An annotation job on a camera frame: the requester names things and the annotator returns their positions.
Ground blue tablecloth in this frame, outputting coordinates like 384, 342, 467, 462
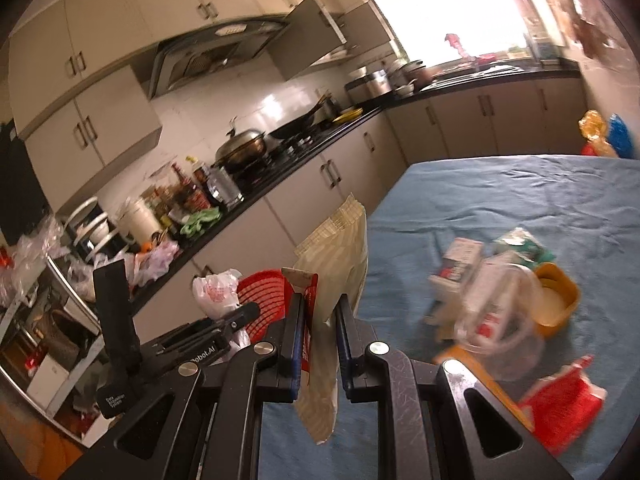
257, 155, 640, 480

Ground crumpled plastic bags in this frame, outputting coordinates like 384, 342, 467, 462
124, 239, 180, 287

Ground green tissue pack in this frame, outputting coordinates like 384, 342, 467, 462
492, 227, 557, 267

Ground glass kettle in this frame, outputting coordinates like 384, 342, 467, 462
204, 164, 244, 209

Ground hanging plastic bags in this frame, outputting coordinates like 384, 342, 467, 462
562, 0, 628, 61

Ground cluttered metal shelf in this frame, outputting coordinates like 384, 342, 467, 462
0, 252, 113, 448

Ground clear plastic cup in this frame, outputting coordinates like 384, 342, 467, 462
454, 260, 547, 382

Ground yellow plastic bowl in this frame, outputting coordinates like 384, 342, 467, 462
531, 262, 582, 339

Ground steel wok with lid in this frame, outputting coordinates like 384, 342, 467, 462
214, 117, 269, 172

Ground blue plastic bag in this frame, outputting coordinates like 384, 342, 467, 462
607, 114, 637, 158

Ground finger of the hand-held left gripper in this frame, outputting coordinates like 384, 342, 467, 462
212, 302, 261, 348

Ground orange plastic bag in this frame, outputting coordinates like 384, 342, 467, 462
578, 110, 618, 158

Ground orange packet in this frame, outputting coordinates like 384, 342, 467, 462
432, 342, 537, 433

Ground red plastic mesh basket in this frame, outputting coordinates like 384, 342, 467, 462
234, 270, 301, 346

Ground cream upper kitchen cabinets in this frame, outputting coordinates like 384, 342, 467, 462
7, 0, 366, 211

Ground black wok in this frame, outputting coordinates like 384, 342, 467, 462
269, 104, 332, 142

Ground range hood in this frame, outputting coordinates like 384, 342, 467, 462
148, 19, 291, 101

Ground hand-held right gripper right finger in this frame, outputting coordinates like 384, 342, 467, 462
336, 297, 576, 480

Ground white jar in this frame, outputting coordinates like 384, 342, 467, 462
117, 199, 164, 244

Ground steel pot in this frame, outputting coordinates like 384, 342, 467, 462
346, 66, 394, 104

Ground black appliance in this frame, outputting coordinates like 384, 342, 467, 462
0, 117, 52, 247

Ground group of condiment bottles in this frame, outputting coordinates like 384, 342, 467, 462
141, 156, 212, 227

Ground cream lower kitchen cabinets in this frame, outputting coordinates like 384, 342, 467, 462
127, 77, 588, 321

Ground bright window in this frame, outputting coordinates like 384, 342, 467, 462
357, 0, 531, 68

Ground white and grey carton box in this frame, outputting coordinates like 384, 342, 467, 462
424, 237, 487, 327

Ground white plastic bag red print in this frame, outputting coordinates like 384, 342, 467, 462
192, 269, 251, 347

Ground red snack packet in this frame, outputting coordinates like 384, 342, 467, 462
519, 355, 609, 457

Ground open grey cabinet door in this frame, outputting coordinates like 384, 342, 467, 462
270, 0, 349, 81

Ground stacked bowls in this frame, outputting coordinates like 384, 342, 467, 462
389, 59, 432, 97

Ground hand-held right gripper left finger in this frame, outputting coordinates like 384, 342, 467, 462
60, 294, 307, 480

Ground black gas stove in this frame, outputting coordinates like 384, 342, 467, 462
234, 130, 326, 183

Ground cream kitchen cabinets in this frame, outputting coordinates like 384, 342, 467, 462
127, 77, 588, 321
7, 0, 366, 211

